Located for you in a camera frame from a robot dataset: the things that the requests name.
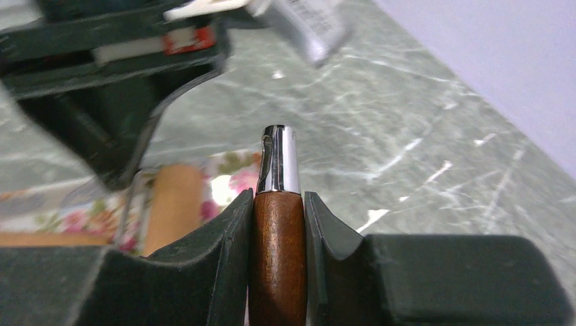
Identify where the wooden rolling pin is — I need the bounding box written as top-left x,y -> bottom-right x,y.
1,164 -> 203,257

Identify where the floral print tray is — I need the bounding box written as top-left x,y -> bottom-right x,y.
1,150 -> 261,255

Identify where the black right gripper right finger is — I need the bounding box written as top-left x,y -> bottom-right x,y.
304,192 -> 574,325

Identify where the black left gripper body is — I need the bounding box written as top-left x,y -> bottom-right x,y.
1,1 -> 230,97

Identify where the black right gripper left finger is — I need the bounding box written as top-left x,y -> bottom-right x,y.
1,190 -> 253,325

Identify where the wooden handled dough scraper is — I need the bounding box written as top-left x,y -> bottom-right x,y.
248,125 -> 307,325

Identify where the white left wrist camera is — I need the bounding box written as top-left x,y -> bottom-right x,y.
163,1 -> 352,67

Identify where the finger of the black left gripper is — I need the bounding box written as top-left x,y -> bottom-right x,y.
18,67 -> 216,190

